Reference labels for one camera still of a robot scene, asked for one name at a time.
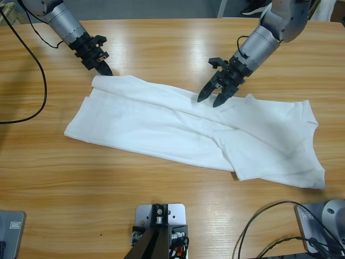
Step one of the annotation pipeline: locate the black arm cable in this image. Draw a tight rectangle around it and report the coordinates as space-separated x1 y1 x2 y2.
18 0 65 50
236 36 250 56

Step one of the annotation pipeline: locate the black and orange cable bundle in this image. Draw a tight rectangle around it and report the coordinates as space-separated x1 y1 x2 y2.
169 237 191 259

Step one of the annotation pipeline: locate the thick black curved cable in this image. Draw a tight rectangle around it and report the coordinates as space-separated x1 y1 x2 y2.
0 8 48 125

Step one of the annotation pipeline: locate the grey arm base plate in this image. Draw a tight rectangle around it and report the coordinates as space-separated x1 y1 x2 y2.
0 210 27 259
294 202 345 255

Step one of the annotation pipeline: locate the white bag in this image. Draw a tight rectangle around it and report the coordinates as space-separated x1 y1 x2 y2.
309 0 337 22

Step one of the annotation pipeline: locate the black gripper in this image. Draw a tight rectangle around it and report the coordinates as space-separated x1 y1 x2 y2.
196 58 253 108
68 34 113 77

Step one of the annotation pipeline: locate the black sneaker with white sole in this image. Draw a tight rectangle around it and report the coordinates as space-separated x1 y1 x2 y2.
241 2 273 16

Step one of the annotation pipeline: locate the black clamp with silver knob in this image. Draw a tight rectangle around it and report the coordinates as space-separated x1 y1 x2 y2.
131 226 148 247
168 223 189 253

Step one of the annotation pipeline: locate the thin dark cable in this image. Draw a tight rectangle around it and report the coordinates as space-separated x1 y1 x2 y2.
253 236 324 259

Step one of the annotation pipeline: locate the dark camera post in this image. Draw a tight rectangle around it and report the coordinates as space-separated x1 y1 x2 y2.
126 204 171 259

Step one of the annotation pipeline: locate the black gripper side bracket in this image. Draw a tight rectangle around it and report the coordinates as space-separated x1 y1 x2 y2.
208 57 230 71
91 35 108 47

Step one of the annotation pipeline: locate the white t-shirt with black logo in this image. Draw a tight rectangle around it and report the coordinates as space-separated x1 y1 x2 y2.
64 74 326 190

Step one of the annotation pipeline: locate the white mount block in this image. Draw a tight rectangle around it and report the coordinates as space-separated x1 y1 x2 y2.
134 203 189 259

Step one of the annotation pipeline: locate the wooden pallet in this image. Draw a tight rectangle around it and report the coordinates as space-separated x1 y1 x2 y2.
0 1 27 26

